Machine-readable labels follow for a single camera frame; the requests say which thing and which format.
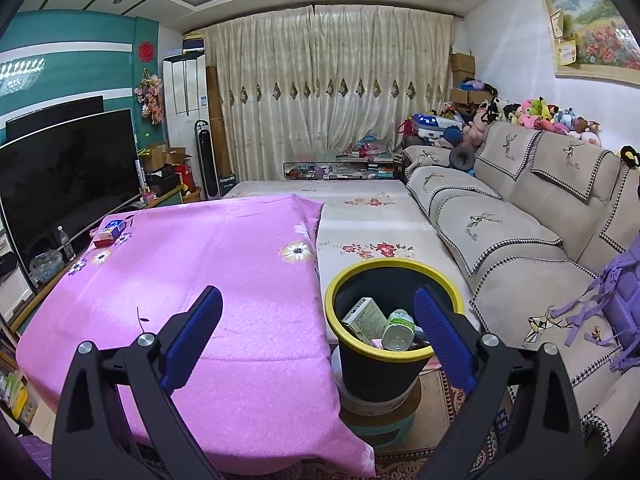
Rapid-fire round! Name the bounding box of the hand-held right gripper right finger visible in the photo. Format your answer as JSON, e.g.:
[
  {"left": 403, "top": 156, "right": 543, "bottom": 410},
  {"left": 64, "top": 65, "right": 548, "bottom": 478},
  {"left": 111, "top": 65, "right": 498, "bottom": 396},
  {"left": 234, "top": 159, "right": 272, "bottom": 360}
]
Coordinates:
[{"left": 414, "top": 285, "right": 586, "bottom": 480}]

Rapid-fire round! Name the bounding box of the silver wall sticker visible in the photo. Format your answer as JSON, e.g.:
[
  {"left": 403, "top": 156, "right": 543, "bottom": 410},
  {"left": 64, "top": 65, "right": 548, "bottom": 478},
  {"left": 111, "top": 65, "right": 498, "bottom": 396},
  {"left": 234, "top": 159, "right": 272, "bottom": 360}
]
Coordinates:
[{"left": 0, "top": 57, "right": 48, "bottom": 96}]

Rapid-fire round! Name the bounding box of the cream patterned curtain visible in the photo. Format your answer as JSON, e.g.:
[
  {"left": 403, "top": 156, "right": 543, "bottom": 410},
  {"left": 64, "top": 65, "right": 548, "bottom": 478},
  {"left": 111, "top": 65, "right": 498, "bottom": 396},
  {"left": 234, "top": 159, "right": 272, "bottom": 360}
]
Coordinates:
[{"left": 205, "top": 4, "right": 456, "bottom": 183}]

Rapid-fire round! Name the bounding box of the hanging artificial flower decoration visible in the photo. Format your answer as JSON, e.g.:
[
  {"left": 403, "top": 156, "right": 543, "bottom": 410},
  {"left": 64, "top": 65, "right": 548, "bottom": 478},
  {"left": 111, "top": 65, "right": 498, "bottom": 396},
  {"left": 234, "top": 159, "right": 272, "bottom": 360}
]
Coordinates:
[{"left": 134, "top": 70, "right": 166, "bottom": 125}]

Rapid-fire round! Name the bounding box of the framed flower picture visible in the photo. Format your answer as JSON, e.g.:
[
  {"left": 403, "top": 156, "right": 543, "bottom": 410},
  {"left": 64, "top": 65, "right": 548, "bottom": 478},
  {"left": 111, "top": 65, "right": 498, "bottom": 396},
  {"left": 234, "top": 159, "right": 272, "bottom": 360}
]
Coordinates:
[{"left": 539, "top": 0, "right": 640, "bottom": 83}]

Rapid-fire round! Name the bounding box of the blue white tissue box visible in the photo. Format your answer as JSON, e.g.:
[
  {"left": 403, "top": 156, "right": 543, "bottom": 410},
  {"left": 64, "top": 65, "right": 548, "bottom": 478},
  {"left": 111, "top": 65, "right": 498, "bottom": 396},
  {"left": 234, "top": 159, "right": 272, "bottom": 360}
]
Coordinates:
[{"left": 97, "top": 219, "right": 126, "bottom": 241}]

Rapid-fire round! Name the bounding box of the green label plastic bottle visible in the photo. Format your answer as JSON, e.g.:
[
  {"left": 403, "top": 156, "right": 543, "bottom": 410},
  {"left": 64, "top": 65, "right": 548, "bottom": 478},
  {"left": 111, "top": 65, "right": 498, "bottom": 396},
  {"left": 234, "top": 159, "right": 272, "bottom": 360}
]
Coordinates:
[{"left": 381, "top": 309, "right": 417, "bottom": 351}]

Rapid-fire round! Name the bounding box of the grey round cushion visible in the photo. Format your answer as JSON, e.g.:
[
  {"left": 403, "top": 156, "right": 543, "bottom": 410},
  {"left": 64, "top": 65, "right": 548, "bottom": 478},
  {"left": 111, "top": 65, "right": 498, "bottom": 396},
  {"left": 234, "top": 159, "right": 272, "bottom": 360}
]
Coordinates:
[{"left": 450, "top": 146, "right": 476, "bottom": 170}]

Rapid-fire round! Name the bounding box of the white plastic drawer unit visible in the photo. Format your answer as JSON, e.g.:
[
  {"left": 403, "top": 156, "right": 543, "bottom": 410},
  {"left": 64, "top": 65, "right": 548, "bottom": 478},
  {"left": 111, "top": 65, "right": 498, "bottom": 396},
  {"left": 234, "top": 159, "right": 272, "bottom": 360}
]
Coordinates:
[{"left": 0, "top": 232, "right": 36, "bottom": 321}]

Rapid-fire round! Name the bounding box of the pile of books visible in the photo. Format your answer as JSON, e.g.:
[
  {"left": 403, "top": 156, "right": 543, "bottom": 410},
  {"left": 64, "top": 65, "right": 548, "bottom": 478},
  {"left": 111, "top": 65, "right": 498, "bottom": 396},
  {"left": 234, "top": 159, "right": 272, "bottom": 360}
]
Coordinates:
[{"left": 0, "top": 330, "right": 36, "bottom": 426}]

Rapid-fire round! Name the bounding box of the open cardboard box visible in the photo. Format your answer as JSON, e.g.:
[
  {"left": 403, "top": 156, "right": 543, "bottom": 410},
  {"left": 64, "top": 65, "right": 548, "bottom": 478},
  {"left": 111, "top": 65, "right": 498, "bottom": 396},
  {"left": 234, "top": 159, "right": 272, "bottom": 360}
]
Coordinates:
[{"left": 142, "top": 144, "right": 193, "bottom": 171}]

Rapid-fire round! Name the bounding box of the teal plastic stool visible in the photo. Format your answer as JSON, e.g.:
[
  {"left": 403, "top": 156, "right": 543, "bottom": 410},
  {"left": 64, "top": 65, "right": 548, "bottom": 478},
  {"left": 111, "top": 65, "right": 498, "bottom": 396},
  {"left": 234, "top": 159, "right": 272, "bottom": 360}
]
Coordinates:
[{"left": 345, "top": 412, "right": 418, "bottom": 453}]

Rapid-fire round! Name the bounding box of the white standing air conditioner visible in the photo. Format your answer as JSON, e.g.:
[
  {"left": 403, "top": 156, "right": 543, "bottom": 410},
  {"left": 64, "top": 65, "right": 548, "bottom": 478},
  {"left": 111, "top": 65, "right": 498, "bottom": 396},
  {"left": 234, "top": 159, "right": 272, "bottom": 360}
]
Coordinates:
[{"left": 162, "top": 51, "right": 208, "bottom": 181}]

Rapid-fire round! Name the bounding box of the cream floral mat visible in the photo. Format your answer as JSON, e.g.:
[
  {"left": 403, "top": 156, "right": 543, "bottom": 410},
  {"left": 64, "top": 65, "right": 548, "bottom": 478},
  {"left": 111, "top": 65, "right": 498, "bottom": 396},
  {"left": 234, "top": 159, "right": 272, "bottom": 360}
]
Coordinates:
[{"left": 220, "top": 179, "right": 473, "bottom": 346}]

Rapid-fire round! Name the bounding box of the clear water bottle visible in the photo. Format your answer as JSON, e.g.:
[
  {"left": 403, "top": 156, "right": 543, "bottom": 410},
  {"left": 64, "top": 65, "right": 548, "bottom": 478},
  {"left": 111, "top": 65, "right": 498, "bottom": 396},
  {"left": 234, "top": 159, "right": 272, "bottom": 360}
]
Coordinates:
[{"left": 57, "top": 226, "right": 77, "bottom": 262}]

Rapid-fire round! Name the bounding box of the beige sofa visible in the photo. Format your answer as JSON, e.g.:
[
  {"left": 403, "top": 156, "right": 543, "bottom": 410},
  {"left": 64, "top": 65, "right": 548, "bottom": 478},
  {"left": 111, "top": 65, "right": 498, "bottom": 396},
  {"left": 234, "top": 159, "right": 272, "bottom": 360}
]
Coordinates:
[{"left": 402, "top": 120, "right": 640, "bottom": 471}]

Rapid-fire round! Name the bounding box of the large curved black television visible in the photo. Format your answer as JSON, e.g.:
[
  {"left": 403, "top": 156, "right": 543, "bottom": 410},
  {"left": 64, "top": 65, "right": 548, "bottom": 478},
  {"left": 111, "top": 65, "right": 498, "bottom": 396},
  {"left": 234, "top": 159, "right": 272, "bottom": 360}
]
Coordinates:
[{"left": 0, "top": 108, "right": 141, "bottom": 266}]

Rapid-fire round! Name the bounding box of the white round tub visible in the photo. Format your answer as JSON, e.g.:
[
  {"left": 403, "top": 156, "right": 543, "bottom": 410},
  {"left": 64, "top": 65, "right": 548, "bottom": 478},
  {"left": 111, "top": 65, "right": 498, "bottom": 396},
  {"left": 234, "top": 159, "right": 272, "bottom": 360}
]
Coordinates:
[{"left": 331, "top": 345, "right": 423, "bottom": 415}]

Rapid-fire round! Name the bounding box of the stack of cardboard boxes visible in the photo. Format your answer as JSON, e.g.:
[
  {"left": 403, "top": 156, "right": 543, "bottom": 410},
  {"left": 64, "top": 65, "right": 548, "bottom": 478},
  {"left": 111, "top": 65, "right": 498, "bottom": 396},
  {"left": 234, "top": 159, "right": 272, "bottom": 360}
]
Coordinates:
[{"left": 449, "top": 52, "right": 496, "bottom": 116}]

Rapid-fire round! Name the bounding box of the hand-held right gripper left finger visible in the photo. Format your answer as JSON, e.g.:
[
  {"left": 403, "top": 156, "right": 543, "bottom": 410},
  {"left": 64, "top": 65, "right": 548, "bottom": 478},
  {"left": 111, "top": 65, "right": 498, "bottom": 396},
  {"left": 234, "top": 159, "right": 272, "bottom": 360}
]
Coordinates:
[{"left": 51, "top": 285, "right": 224, "bottom": 480}]

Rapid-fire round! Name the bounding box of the black tower fan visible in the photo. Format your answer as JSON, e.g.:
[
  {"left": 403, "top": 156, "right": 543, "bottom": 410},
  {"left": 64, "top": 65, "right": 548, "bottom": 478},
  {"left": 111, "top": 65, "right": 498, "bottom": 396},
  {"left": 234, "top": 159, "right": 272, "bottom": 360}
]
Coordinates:
[{"left": 193, "top": 120, "right": 221, "bottom": 200}]

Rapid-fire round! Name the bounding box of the patterned rug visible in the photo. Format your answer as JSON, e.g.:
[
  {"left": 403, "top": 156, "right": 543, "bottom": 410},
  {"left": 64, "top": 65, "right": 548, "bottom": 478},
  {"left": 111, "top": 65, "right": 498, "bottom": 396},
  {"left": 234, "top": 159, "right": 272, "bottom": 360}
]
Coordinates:
[{"left": 280, "top": 367, "right": 506, "bottom": 480}]

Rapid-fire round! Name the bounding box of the blue star pillow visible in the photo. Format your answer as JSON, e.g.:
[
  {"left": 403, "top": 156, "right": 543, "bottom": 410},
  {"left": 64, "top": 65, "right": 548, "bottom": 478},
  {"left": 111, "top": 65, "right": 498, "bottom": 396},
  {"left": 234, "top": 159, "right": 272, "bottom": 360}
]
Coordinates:
[{"left": 410, "top": 112, "right": 463, "bottom": 136}]

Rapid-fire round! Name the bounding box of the small white carton box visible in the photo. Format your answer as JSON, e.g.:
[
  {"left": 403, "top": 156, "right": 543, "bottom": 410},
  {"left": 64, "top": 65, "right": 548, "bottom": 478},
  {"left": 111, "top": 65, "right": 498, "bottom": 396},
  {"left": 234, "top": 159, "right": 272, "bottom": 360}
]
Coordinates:
[{"left": 341, "top": 297, "right": 388, "bottom": 339}]

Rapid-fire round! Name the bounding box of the low glass table with books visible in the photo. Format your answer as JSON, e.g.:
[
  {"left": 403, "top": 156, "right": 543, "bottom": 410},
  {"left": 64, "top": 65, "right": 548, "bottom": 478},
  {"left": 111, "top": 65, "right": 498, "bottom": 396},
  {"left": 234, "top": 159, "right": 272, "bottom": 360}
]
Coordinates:
[{"left": 282, "top": 152, "right": 403, "bottom": 181}]

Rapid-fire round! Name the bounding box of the yellow rim black trash bin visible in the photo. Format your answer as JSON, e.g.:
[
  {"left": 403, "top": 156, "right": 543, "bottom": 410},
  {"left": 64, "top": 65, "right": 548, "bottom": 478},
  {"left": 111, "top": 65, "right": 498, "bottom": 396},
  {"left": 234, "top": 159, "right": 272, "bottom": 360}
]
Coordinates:
[{"left": 324, "top": 259, "right": 466, "bottom": 403}]

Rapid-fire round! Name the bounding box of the row of plush toys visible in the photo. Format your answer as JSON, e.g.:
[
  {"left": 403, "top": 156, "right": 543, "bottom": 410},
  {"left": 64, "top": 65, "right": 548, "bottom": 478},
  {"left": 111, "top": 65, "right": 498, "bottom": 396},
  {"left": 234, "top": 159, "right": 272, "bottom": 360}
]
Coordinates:
[{"left": 482, "top": 96, "right": 603, "bottom": 147}]

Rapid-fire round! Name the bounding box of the small black television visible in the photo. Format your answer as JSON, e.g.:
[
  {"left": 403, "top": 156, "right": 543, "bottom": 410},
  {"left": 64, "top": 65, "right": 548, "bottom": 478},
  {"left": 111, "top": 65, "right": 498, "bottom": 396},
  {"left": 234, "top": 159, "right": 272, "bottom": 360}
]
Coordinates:
[{"left": 5, "top": 95, "right": 104, "bottom": 133}]

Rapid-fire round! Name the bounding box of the pink floral tablecloth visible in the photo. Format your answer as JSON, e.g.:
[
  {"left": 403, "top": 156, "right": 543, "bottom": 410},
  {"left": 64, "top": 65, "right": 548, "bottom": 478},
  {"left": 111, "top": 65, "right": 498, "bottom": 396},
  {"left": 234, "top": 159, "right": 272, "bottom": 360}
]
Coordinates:
[{"left": 15, "top": 194, "right": 377, "bottom": 478}]

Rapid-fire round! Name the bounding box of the purple backpack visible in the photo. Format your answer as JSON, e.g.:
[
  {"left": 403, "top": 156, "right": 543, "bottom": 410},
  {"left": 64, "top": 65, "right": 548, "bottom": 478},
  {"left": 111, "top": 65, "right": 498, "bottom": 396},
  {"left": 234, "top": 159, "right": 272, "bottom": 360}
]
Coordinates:
[{"left": 565, "top": 247, "right": 640, "bottom": 373}]

